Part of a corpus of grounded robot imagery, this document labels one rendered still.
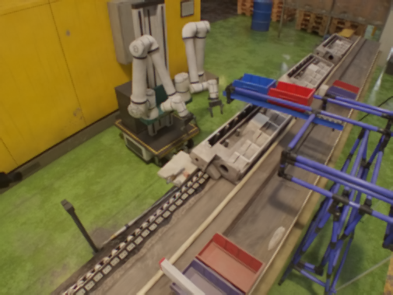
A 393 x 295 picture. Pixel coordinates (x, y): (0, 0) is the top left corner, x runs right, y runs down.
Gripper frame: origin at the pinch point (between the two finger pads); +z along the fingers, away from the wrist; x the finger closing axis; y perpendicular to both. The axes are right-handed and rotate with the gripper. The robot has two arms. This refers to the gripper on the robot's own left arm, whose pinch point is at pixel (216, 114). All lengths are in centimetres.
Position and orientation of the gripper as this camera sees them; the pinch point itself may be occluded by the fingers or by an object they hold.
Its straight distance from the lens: 251.8
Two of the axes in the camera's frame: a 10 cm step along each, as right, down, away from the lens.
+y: 5.9, 1.7, -7.9
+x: 7.9, -3.1, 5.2
